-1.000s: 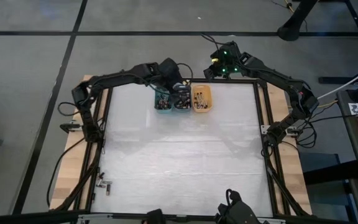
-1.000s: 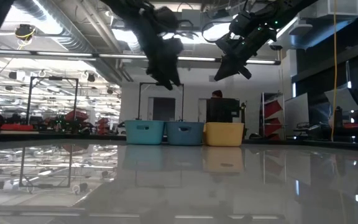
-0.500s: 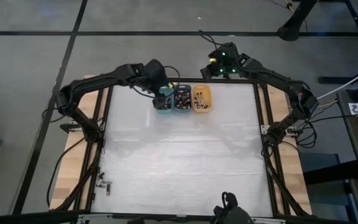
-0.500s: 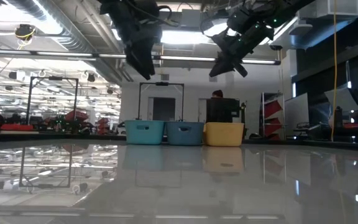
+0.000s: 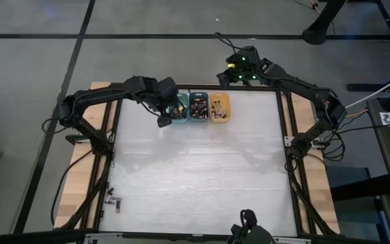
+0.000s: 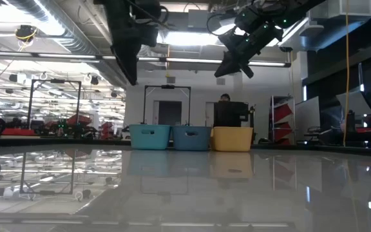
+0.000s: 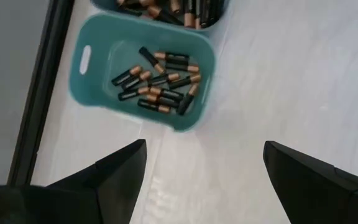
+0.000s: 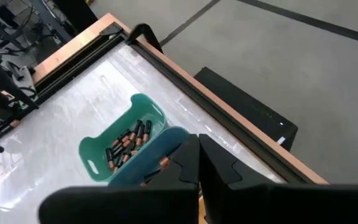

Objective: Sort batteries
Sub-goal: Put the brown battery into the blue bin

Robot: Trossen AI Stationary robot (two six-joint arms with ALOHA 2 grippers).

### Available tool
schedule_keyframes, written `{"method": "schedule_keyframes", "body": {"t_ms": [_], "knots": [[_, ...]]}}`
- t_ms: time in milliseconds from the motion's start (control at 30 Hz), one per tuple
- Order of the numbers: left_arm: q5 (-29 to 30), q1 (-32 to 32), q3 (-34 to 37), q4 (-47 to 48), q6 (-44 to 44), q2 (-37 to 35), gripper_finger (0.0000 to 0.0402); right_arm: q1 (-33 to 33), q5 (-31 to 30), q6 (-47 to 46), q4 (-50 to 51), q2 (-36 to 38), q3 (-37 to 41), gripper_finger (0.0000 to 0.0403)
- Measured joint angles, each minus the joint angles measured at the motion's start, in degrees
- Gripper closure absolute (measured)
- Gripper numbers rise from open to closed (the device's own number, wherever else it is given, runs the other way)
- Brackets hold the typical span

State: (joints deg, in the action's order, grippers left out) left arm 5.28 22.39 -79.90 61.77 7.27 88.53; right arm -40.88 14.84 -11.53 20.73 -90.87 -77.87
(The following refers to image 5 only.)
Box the yellow plastic bin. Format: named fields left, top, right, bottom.
left=209, top=91, right=232, bottom=123

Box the teal plastic bin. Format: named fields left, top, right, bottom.
left=173, top=92, right=190, bottom=124

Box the blue-grey plastic bin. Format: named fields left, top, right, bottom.
left=188, top=91, right=211, bottom=123

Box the wooden base board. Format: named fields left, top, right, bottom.
left=53, top=81, right=121, bottom=230
left=281, top=86, right=341, bottom=235

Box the person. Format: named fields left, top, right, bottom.
left=247, top=225, right=278, bottom=244

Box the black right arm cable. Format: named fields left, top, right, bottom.
left=214, top=32, right=240, bottom=52

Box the black floor stand post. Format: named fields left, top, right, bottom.
left=301, top=0, right=347, bottom=46

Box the black diagonal frame strut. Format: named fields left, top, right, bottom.
left=289, top=159, right=338, bottom=237
left=59, top=176, right=110, bottom=231

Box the black cable bundle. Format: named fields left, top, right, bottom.
left=322, top=131, right=347, bottom=163

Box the yellow hanging cable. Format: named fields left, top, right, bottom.
left=345, top=108, right=369, bottom=119

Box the silver frame bracket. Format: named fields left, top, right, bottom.
left=84, top=232, right=124, bottom=243
left=272, top=236, right=311, bottom=244

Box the black desk leg frame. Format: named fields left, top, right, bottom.
left=346, top=0, right=390, bottom=93

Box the black floor cable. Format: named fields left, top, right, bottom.
left=50, top=148, right=96, bottom=227

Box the white hanging cable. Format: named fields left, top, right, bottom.
left=343, top=67, right=390, bottom=110

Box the black overhead frame bar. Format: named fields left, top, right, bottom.
left=0, top=228, right=91, bottom=244

